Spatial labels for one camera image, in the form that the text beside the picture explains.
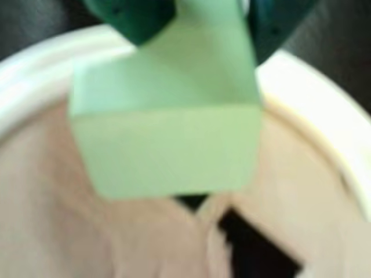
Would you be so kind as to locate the light green U shape block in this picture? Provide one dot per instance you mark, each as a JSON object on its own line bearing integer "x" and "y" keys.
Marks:
{"x": 168, "y": 130}

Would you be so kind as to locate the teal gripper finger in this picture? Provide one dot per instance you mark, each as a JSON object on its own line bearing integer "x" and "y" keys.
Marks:
{"x": 275, "y": 23}
{"x": 136, "y": 20}

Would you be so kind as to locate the white round shape sorter lid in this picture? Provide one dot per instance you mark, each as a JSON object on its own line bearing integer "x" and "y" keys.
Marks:
{"x": 290, "y": 202}

